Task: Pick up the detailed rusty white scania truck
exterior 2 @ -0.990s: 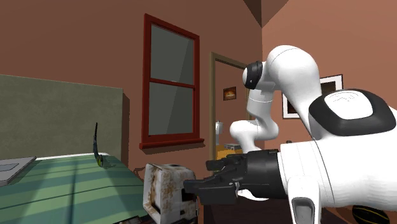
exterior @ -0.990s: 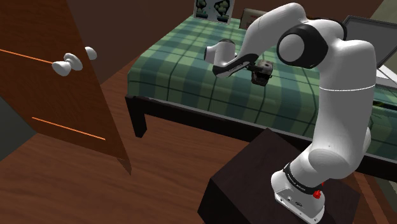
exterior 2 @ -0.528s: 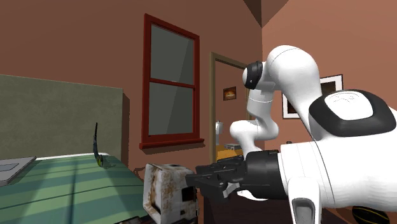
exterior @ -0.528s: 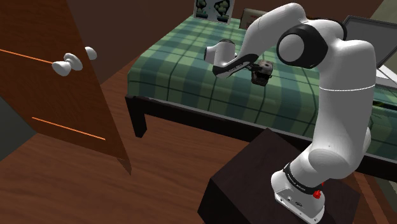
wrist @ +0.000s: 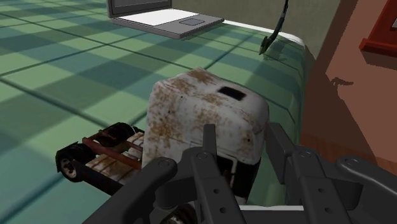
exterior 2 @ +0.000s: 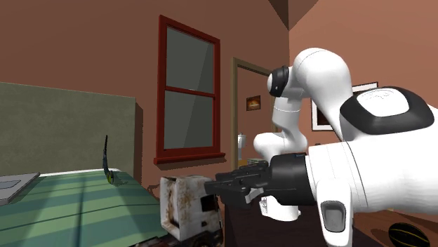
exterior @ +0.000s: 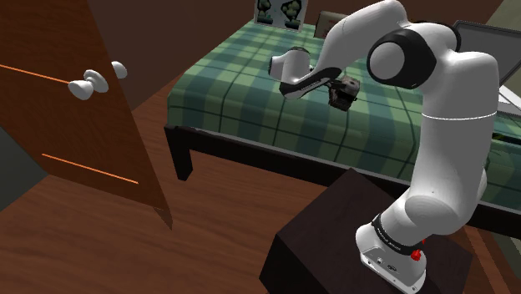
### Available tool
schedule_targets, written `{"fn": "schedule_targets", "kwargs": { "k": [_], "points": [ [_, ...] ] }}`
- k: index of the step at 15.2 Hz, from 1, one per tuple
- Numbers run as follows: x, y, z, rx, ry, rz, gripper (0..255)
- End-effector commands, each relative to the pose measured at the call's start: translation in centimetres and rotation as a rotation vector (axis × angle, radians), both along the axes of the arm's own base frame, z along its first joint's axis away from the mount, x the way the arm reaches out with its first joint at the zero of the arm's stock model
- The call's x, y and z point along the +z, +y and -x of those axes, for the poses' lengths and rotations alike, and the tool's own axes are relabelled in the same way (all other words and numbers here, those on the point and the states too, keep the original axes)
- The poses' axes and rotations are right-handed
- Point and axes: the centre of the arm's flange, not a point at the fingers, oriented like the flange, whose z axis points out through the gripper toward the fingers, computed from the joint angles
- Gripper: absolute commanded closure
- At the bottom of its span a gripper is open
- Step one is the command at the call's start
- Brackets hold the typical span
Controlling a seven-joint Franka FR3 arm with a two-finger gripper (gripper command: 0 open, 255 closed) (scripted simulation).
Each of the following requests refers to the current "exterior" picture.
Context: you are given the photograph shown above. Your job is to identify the brown framed picture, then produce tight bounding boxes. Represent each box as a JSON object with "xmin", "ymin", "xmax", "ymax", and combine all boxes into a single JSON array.
[{"xmin": 313, "ymin": 10, "xmax": 349, "ymax": 40}]

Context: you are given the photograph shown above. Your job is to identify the bed with green plaid cover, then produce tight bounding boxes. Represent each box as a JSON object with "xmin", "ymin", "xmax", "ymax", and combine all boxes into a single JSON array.
[{"xmin": 163, "ymin": 20, "xmax": 521, "ymax": 241}]

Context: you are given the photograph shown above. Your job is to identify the framed picture of two trees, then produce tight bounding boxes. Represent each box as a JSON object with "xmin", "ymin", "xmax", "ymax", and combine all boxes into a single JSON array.
[{"xmin": 253, "ymin": 0, "xmax": 306, "ymax": 33}]

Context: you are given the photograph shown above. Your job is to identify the dark robot stand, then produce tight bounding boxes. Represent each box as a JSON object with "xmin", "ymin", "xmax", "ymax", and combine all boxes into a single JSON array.
[{"xmin": 259, "ymin": 167, "xmax": 476, "ymax": 294}]

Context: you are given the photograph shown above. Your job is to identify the open laptop with grey screen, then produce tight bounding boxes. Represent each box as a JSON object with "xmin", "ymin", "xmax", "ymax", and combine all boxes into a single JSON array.
[{"xmin": 452, "ymin": 19, "xmax": 521, "ymax": 119}]

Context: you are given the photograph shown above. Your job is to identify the brown wooden door, white knobs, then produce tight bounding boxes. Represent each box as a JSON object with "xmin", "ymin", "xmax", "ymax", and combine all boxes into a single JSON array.
[{"xmin": 0, "ymin": 0, "xmax": 175, "ymax": 231}]

